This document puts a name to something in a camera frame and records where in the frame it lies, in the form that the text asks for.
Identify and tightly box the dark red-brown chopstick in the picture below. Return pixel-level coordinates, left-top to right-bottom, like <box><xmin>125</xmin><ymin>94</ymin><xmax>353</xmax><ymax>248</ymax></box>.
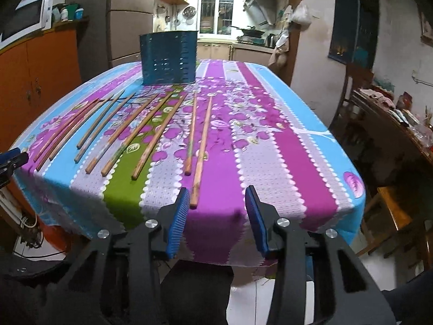
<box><xmin>34</xmin><ymin>97</ymin><xmax>110</xmax><ymax>172</ymax></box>

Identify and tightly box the short tan chopstick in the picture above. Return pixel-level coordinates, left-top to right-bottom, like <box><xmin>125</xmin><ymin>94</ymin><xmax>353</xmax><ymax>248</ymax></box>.
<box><xmin>76</xmin><ymin>90</ymin><xmax>125</xmax><ymax>149</ymax></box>

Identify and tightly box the grey-brown chopstick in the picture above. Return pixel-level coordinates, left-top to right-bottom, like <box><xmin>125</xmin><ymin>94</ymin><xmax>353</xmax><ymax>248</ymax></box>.
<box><xmin>74</xmin><ymin>92</ymin><xmax>135</xmax><ymax>164</ymax></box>

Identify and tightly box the wooden chopstick green band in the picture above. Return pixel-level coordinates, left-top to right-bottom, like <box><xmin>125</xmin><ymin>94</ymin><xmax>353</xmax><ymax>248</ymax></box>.
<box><xmin>184</xmin><ymin>93</ymin><xmax>198</xmax><ymax>176</ymax></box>

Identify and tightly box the wooden chopstick painted tip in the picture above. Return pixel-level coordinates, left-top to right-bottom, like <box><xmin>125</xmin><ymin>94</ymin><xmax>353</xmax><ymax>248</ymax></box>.
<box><xmin>84</xmin><ymin>93</ymin><xmax>159</xmax><ymax>175</ymax></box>

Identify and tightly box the light wooden chopstick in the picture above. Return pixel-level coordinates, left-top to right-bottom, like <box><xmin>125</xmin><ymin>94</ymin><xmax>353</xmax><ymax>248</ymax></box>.
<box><xmin>131</xmin><ymin>94</ymin><xmax>186</xmax><ymax>180</ymax></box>

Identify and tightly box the brown chopstick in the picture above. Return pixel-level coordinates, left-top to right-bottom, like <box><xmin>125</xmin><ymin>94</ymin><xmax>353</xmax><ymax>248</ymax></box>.
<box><xmin>48</xmin><ymin>97</ymin><xmax>111</xmax><ymax>161</ymax></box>

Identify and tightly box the kitchen range hood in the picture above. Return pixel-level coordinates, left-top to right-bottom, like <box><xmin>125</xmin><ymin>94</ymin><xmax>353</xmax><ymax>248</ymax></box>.
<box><xmin>244</xmin><ymin>0</ymin><xmax>277</xmax><ymax>28</ymax></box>

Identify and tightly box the orange wooden cabinet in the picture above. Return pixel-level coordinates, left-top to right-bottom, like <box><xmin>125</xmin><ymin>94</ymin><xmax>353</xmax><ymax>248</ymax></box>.
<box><xmin>1</xmin><ymin>18</ymin><xmax>89</xmax><ymax>152</ymax></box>

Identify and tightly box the colourful floral striped tablecloth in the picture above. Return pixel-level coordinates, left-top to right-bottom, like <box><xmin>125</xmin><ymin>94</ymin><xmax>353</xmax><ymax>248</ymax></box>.
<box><xmin>14</xmin><ymin>60</ymin><xmax>366</xmax><ymax>267</ymax></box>

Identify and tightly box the small wooden stool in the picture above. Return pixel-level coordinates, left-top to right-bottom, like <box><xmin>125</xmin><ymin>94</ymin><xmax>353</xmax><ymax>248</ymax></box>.
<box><xmin>356</xmin><ymin>186</ymin><xmax>421</xmax><ymax>257</ymax></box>

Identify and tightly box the dark wooden side table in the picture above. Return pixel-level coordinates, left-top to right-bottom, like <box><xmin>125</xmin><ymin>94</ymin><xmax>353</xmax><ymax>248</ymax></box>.
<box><xmin>352</xmin><ymin>90</ymin><xmax>432</xmax><ymax>188</ymax></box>

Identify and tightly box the white microwave oven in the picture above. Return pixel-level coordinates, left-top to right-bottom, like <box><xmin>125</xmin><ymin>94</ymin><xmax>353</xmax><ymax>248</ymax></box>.
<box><xmin>1</xmin><ymin>0</ymin><xmax>53</xmax><ymax>49</ymax></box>

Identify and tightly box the wooden chair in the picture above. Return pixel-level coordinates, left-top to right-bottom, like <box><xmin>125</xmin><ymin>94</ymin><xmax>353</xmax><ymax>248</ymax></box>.
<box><xmin>329</xmin><ymin>62</ymin><xmax>374</xmax><ymax>132</ymax></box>

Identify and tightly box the blue perforated utensil holder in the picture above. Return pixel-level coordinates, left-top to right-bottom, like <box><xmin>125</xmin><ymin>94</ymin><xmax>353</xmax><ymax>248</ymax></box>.
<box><xmin>139</xmin><ymin>31</ymin><xmax>198</xmax><ymax>85</ymax></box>

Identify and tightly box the grey brown refrigerator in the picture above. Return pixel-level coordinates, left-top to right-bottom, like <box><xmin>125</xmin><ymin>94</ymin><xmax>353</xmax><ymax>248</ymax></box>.
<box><xmin>66</xmin><ymin>0</ymin><xmax>155</xmax><ymax>81</ymax></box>

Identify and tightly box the electric kettle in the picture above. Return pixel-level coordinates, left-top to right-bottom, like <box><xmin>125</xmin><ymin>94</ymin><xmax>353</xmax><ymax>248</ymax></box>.
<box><xmin>265</xmin><ymin>33</ymin><xmax>277</xmax><ymax>49</ymax></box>

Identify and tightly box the black wok on stove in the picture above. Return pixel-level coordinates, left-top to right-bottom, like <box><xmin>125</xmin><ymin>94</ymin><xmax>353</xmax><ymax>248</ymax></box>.
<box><xmin>231</xmin><ymin>25</ymin><xmax>264</xmax><ymax>38</ymax></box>

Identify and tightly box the white plastic bag hanging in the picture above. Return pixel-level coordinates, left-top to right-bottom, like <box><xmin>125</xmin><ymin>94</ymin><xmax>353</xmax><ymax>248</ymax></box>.
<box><xmin>291</xmin><ymin>1</ymin><xmax>312</xmax><ymax>27</ymax></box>

